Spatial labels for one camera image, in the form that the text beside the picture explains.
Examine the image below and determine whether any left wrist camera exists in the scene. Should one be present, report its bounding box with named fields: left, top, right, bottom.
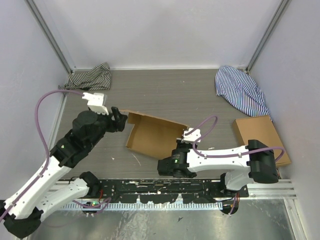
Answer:
left=82, top=92, right=109, bottom=115

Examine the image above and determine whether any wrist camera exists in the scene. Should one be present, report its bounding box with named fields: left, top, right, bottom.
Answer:
left=181, top=127, right=202, bottom=144
left=82, top=92, right=109, bottom=115

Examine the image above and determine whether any blue white striped cloth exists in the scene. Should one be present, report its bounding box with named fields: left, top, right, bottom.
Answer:
left=215, top=65, right=271, bottom=117

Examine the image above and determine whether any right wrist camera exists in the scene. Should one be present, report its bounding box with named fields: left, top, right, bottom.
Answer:
left=181, top=127, right=202, bottom=144

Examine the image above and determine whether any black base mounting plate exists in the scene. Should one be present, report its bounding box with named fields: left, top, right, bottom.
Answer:
left=83, top=178, right=236, bottom=204

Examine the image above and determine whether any left aluminium corner post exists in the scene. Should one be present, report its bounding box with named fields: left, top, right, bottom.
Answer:
left=25, top=0, right=75, bottom=74

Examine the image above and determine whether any aluminium front rail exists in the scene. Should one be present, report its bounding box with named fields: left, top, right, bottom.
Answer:
left=49, top=178, right=298, bottom=201

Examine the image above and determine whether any black white striped cloth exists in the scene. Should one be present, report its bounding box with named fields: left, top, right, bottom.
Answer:
left=58, top=62, right=112, bottom=91

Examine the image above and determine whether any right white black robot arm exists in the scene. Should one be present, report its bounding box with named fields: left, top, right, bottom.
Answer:
left=157, top=139, right=279, bottom=198

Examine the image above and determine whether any brown cardboard box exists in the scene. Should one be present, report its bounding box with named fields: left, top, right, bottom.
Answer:
left=121, top=109, right=189, bottom=160
left=233, top=115, right=293, bottom=168

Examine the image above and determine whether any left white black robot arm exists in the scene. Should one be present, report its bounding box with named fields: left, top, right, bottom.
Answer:
left=0, top=107, right=128, bottom=239

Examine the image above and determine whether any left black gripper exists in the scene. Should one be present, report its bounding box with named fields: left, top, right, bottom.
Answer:
left=88, top=105, right=128, bottom=150

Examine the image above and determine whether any right aluminium corner post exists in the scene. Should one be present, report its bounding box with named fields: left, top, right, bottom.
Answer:
left=244, top=0, right=291, bottom=74

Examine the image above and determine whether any aluminium corner post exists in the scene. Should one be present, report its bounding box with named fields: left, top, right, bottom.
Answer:
left=244, top=0, right=291, bottom=74
left=25, top=0, right=75, bottom=74

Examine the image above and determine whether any folded brown cardboard box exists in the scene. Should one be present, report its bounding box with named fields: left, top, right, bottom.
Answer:
left=233, top=115, right=293, bottom=168

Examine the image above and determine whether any white slotted cable duct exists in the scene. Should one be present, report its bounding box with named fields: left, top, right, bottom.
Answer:
left=59, top=199, right=223, bottom=211

